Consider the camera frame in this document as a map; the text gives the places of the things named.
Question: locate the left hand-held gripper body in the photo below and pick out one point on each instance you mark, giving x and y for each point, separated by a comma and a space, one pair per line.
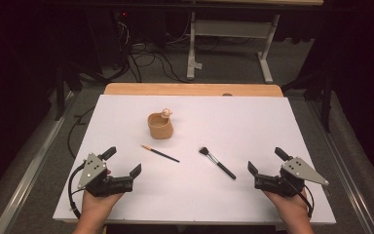
92, 170

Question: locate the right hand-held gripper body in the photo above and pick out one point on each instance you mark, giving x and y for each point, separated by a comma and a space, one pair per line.
297, 169

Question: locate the black makeup brush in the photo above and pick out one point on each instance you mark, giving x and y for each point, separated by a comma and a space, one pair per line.
222, 167

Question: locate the thin black orange-tipped brush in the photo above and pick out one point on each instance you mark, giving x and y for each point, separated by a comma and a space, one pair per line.
162, 154

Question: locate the tan cup with figurine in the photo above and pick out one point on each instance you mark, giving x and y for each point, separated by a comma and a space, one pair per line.
160, 131

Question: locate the person's left hand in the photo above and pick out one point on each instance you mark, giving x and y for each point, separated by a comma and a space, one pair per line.
94, 208

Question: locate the person's right hand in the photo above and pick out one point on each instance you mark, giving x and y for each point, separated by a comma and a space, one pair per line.
293, 209

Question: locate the white board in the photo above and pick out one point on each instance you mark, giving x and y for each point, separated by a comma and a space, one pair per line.
207, 201

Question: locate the black metal stand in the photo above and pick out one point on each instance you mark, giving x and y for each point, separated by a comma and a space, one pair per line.
327, 107
59, 97

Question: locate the wooden table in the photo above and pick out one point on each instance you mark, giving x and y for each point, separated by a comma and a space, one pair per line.
191, 89

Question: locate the aluminium floor rail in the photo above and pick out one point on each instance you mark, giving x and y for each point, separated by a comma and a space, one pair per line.
344, 169
29, 177

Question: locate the white metal desk frame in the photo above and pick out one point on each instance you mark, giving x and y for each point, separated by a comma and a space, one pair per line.
230, 28

